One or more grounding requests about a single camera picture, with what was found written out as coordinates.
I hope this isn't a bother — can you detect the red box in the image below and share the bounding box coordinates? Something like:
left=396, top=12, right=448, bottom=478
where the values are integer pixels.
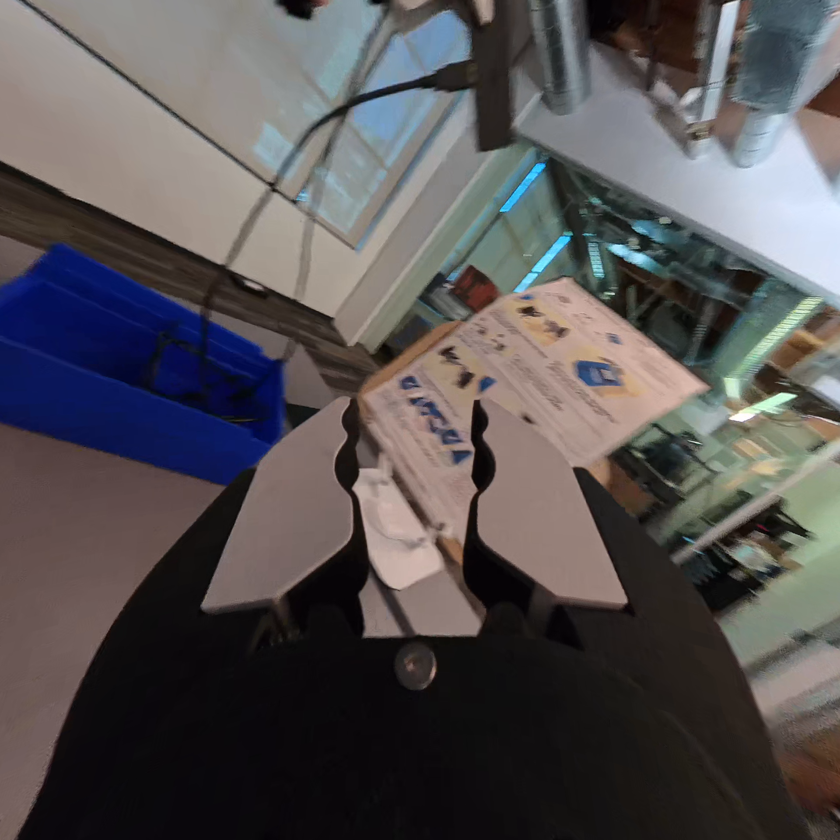
left=453, top=264, right=501, bottom=309

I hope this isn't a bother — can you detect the white stand base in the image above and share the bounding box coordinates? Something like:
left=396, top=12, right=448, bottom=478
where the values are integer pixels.
left=351, top=459, right=442, bottom=589

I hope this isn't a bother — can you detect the printed instruction sheet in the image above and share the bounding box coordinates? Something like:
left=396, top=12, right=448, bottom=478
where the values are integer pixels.
left=363, top=276, right=711, bottom=539

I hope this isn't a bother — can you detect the silver air duct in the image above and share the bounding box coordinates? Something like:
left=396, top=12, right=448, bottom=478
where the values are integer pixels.
left=530, top=0, right=593, bottom=116
left=728, top=0, right=828, bottom=168

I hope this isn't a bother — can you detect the blue plastic bin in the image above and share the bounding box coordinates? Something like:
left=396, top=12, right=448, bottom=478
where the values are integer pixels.
left=0, top=243, right=287, bottom=487

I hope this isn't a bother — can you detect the window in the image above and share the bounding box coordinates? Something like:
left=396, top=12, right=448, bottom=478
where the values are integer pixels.
left=252, top=10, right=473, bottom=250

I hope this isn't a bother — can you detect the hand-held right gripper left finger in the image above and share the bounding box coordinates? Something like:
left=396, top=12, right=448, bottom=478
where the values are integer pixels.
left=199, top=395, right=370, bottom=637

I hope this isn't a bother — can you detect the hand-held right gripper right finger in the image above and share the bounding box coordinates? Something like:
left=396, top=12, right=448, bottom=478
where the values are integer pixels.
left=461, top=399, right=631, bottom=623

